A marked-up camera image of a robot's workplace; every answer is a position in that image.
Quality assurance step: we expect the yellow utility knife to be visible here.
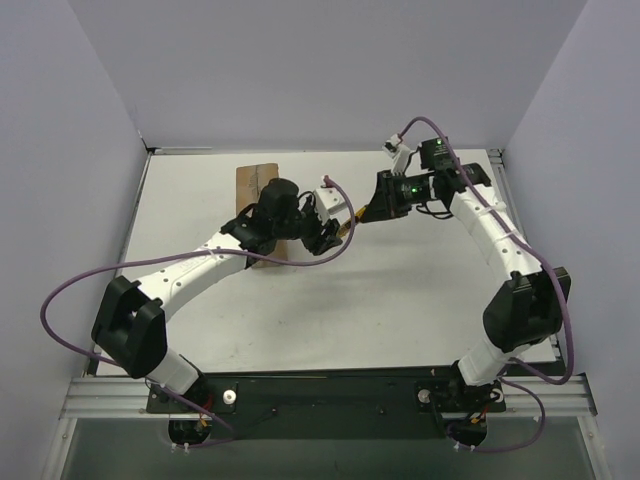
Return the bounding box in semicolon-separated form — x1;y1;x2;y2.
337;206;366;238

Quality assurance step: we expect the brown cardboard express box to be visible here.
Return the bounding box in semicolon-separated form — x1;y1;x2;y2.
235;161;291;270

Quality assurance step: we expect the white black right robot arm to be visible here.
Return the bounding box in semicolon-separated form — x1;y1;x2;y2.
359;135;571;386

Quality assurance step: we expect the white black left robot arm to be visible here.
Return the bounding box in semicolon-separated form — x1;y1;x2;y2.
91;178;351;412

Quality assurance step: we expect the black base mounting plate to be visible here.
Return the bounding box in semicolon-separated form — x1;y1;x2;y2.
146;367;506;443

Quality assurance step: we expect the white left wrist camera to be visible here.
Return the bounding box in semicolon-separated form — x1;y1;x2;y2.
313;179;347;222

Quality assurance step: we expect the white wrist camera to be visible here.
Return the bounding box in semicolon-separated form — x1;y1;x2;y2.
382;134;415;176
313;179;347;222

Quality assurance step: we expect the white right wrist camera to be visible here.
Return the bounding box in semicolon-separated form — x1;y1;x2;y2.
382;134;415;176

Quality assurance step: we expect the aluminium front rail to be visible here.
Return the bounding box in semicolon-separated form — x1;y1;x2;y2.
60;376;597;419

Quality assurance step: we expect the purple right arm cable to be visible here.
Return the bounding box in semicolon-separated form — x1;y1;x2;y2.
399;116;576;452

